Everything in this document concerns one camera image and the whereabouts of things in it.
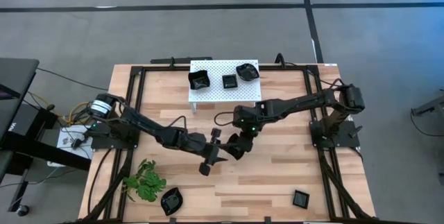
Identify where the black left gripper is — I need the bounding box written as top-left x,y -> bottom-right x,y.
189,128 -> 232,178

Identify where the black wavy square mini bowl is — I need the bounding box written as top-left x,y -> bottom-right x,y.
187,69 -> 212,91
225,132 -> 248,161

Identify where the black square mini plate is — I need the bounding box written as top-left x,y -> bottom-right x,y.
221,74 -> 239,89
292,189 -> 311,210

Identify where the black leaf-shaped mini plate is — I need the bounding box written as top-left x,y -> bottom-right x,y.
235,62 -> 260,82
160,187 -> 184,217

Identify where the green plant in white pot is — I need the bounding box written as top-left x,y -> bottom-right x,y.
121,158 -> 167,203

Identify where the black flat bar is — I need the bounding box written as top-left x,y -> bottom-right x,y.
150,56 -> 214,65

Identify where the white power strip box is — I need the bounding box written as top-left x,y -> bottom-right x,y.
46,123 -> 95,168

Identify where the grey stand foot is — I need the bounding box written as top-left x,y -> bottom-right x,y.
411,90 -> 444,117

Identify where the black side desk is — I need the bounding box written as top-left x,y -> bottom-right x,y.
0,57 -> 92,183

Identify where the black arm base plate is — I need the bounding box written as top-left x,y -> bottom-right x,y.
90,121 -> 139,150
309,119 -> 361,148

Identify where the black aluminium table frame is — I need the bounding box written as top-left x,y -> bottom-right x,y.
83,62 -> 374,224

